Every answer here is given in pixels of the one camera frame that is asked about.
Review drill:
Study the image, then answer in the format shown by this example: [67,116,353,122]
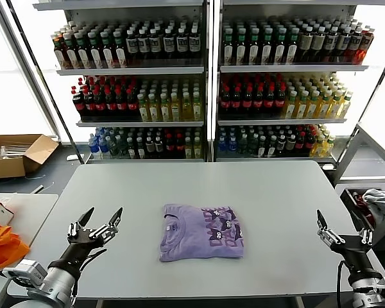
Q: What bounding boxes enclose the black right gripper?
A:
[316,210,381,286]

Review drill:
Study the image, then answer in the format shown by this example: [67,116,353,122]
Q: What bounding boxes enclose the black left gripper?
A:
[59,207,123,269]

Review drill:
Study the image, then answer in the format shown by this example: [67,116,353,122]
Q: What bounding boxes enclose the purple t-shirt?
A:
[158,203,245,263]

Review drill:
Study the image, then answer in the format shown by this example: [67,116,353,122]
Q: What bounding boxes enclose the dark storage bin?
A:
[339,187,385,248]

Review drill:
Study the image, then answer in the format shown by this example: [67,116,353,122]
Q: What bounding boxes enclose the red white garment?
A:
[352,191,375,226]

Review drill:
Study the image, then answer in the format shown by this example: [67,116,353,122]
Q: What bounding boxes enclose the white grey crumpled garment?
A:
[363,189,385,226]

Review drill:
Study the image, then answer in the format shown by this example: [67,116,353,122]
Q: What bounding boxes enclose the green tinted bottle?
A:
[110,136,121,160]
[248,135,259,158]
[238,135,249,158]

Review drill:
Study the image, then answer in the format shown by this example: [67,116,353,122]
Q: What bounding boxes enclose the yellow juice bottle green cap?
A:
[329,91,343,120]
[318,90,332,120]
[323,135,336,158]
[311,135,326,158]
[306,90,321,120]
[295,90,310,120]
[339,92,354,119]
[283,90,299,120]

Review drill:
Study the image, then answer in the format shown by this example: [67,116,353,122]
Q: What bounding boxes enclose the orange white carton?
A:
[0,200,15,230]

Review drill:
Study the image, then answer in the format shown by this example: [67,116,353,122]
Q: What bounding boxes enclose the orange cloth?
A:
[0,226,31,272]

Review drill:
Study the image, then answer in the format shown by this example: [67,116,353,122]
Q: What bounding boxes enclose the open cardboard box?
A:
[0,134,60,180]

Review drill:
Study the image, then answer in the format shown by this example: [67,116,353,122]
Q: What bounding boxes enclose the grey metal shelf unit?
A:
[32,0,211,165]
[214,0,385,165]

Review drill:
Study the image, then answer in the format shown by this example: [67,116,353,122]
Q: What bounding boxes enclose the dark bottle green white label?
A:
[65,33,80,70]
[261,28,275,65]
[76,32,92,69]
[112,30,128,69]
[248,28,261,65]
[287,28,301,65]
[88,31,103,69]
[223,28,235,65]
[235,28,248,65]
[100,31,115,69]
[274,28,288,65]

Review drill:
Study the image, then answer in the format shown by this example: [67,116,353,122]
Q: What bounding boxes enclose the red tea bottle white cap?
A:
[53,36,68,70]
[359,26,375,65]

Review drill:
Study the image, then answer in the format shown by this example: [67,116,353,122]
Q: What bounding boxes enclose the dark bottle white square label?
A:
[126,30,140,67]
[189,27,201,66]
[162,28,176,67]
[176,28,189,66]
[149,28,162,67]
[137,29,151,67]
[325,26,339,64]
[337,26,351,64]

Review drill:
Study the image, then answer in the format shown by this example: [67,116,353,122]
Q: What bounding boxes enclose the red bottle blue label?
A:
[348,26,362,64]

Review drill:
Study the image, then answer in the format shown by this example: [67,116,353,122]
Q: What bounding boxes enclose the dark bottle beige label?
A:
[300,27,314,64]
[312,26,327,64]

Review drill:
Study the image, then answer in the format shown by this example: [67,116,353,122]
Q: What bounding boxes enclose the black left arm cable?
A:
[71,247,107,304]

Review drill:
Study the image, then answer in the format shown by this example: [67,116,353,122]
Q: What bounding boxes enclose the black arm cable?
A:
[335,259,353,308]
[71,247,107,304]

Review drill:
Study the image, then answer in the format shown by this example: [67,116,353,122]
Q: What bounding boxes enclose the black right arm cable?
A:
[335,259,353,308]

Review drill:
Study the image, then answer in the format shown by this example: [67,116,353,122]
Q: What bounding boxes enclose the grey metal cart frame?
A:
[334,123,385,248]

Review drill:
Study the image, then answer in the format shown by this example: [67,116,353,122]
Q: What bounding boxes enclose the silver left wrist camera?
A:
[0,259,48,291]

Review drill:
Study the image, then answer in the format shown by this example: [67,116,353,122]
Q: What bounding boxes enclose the grey slanted frame post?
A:
[0,0,85,163]

